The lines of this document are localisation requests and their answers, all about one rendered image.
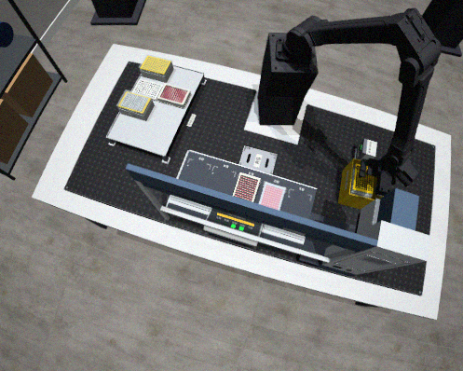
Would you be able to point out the yellow waste bin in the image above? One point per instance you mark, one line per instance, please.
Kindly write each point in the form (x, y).
(349, 199)

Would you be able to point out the white trough reservoir with red liquid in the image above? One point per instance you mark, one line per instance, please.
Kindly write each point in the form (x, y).
(178, 99)

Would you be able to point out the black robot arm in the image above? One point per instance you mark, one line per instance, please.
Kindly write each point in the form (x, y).
(418, 59)

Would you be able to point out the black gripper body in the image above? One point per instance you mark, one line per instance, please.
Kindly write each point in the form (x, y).
(371, 162)

